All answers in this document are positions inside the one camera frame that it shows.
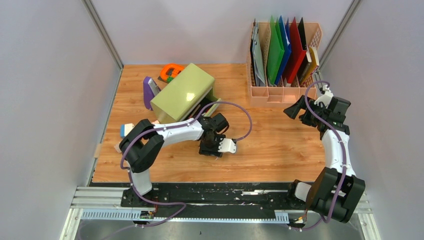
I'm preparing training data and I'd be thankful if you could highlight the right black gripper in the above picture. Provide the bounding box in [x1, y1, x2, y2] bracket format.
[283, 95, 328, 127]

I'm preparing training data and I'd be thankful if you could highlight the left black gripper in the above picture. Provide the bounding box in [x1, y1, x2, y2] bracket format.
[199, 134, 227, 158]

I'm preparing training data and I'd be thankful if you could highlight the green drawer cabinet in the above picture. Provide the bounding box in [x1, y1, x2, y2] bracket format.
[150, 63, 222, 124]

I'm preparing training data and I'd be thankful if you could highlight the grey clipboard with papers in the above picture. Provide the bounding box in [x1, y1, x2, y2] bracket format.
[250, 19, 266, 87]

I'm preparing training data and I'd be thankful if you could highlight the red plastic folder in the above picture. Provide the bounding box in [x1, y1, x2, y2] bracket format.
[283, 17, 302, 87]

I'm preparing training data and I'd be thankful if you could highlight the green plastic folder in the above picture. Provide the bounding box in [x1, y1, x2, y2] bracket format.
[266, 16, 285, 87]

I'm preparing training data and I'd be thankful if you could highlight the purple stapler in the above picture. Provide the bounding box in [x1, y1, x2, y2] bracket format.
[142, 76, 161, 111]

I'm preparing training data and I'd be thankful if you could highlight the blue plastic folder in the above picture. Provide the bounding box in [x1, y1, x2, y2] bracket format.
[274, 15, 292, 86]

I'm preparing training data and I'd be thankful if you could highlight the black paperback book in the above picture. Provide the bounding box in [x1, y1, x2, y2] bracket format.
[296, 18, 312, 85]

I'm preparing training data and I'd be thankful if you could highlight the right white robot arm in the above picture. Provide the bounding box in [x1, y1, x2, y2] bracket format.
[283, 95, 366, 223]

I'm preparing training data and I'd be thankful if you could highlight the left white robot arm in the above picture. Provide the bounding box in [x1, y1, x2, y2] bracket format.
[118, 113, 237, 207]

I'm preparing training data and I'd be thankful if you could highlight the yellow book in rack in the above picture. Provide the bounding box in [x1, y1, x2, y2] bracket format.
[299, 46, 320, 87]

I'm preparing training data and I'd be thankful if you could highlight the pink file organizer rack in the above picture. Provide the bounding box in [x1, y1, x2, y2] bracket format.
[245, 22, 322, 108]

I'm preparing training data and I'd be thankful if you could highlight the orange tape dispenser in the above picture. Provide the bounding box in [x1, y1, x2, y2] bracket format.
[158, 63, 185, 83]

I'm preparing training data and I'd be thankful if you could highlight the white block eraser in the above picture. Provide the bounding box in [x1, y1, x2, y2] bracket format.
[119, 123, 135, 139]

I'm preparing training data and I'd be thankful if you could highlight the pink cylindrical tube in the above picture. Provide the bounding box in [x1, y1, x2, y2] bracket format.
[122, 120, 160, 143]

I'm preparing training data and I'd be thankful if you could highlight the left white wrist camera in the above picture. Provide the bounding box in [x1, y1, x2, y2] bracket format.
[218, 138, 237, 154]

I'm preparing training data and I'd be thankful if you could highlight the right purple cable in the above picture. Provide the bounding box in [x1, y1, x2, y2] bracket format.
[288, 81, 348, 232]

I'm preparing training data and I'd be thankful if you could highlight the black mounting base rail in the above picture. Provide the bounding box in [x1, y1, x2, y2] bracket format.
[70, 181, 373, 223]

